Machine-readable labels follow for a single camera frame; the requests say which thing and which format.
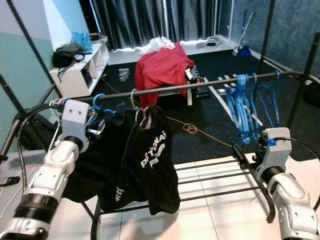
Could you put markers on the silver metal hanger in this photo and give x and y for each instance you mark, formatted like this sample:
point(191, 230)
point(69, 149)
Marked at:
point(140, 116)

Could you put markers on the dark navy T-shirt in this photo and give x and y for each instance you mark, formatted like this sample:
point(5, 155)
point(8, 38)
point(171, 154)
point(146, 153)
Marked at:
point(105, 170)

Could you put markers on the black upright stand pole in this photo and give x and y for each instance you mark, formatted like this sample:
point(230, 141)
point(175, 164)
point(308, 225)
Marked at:
point(267, 35)
point(31, 50)

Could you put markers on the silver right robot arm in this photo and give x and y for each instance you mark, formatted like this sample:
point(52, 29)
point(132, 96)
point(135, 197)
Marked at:
point(292, 205)

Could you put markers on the blue broom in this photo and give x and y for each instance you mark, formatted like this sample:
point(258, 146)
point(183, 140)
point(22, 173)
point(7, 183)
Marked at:
point(242, 50)

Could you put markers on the black duffel bag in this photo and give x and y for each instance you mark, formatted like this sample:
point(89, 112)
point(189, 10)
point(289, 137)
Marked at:
point(37, 132)

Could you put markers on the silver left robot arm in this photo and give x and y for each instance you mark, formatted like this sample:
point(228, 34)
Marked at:
point(52, 175)

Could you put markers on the black metal clothes rack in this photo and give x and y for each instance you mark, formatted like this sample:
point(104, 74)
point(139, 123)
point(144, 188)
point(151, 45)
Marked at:
point(205, 85)

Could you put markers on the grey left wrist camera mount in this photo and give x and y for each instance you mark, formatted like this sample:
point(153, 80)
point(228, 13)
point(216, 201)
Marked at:
point(75, 117)

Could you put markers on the small grey floor device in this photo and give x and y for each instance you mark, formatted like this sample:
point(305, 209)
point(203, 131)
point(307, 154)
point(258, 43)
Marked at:
point(124, 75)

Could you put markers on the black box device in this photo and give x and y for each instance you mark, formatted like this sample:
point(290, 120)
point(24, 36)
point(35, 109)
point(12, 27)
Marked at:
point(195, 75)

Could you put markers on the black curtain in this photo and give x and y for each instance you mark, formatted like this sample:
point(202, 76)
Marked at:
point(155, 22)

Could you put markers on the white power strip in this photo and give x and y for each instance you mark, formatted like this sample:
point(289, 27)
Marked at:
point(210, 42)

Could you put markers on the white plastic bag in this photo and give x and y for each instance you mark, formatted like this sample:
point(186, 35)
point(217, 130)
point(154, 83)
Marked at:
point(157, 45)

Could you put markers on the white floor plank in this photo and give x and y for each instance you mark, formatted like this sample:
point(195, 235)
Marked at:
point(216, 96)

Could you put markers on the red cloth cover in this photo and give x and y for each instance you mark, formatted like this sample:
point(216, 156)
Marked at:
point(160, 70)

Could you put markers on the blue plastic hanger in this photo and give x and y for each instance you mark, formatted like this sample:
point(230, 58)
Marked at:
point(242, 82)
point(99, 95)
point(247, 131)
point(276, 75)

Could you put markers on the light blue plastic bag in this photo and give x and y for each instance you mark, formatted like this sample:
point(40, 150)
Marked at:
point(82, 41)

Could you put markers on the black shoulder bag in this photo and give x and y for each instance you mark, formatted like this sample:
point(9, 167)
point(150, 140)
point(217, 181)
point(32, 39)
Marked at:
point(67, 54)

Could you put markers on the white low shelf cabinet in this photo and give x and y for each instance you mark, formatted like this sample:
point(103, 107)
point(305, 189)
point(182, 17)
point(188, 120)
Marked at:
point(75, 80)

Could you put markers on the grey plastic case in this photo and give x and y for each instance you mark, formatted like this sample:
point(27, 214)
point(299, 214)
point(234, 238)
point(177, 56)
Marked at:
point(9, 200)

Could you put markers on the black Petronas print T-shirt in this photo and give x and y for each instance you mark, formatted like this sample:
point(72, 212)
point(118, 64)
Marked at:
point(150, 185)

